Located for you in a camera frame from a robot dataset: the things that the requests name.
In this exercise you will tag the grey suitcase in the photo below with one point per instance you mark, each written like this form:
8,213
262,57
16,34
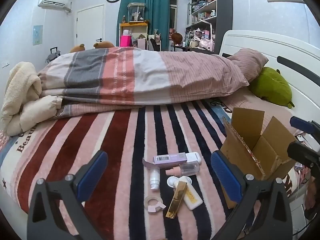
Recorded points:
53,55

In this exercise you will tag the green plush toy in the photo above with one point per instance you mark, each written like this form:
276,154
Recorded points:
272,87

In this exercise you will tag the dark brown fuzzy object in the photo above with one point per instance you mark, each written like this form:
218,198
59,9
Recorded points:
177,37

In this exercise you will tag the white bed headboard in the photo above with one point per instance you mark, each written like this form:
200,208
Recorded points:
287,47

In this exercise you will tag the small blue wall poster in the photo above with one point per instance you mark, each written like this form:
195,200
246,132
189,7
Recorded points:
37,35

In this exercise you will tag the white wall socket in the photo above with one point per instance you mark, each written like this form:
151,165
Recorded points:
5,64

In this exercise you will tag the teal curtain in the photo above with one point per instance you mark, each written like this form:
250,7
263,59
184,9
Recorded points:
155,5

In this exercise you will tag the gold lipstick box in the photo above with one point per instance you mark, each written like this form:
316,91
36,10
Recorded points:
176,200

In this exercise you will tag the purple carton box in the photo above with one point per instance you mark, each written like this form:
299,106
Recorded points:
170,158

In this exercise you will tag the window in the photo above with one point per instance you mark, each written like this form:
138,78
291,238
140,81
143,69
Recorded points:
173,10

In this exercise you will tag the white cream tube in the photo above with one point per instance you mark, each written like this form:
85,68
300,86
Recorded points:
193,201

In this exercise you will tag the beige paper bag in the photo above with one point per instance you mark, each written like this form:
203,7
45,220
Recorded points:
141,43

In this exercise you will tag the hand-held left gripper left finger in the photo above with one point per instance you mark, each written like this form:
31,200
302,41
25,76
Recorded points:
92,177

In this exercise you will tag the pink plastic bag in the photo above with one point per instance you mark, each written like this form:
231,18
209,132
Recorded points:
206,43

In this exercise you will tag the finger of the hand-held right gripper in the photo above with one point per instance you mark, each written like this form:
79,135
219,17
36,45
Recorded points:
303,152
300,123

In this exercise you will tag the white pump bottle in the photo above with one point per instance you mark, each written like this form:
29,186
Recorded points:
155,178

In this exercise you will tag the glass display case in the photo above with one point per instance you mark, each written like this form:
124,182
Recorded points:
136,12

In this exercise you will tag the dark bookshelf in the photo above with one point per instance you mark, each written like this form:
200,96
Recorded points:
225,10

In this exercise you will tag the cream fleece blanket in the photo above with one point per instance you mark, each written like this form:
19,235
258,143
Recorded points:
22,87

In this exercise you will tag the pink gift bag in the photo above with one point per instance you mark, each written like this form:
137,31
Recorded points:
125,41

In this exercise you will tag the black chair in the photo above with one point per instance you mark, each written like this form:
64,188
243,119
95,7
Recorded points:
153,45

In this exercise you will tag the brown plush toy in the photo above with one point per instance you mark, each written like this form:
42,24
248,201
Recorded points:
103,45
78,48

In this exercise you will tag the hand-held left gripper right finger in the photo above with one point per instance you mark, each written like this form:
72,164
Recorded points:
225,177

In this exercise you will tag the yellow shelf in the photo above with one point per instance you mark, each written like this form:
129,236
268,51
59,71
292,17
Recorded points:
135,24

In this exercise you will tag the white door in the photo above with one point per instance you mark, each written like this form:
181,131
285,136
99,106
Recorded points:
90,25

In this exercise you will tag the pink grey striped quilt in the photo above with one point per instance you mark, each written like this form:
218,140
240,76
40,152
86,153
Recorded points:
150,75

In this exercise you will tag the small white case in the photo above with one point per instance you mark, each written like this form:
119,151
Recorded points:
193,157

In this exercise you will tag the brown cardboard box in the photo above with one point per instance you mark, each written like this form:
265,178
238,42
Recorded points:
262,150

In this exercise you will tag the clear bottle with pink cap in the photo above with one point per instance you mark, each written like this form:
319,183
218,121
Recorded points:
187,168

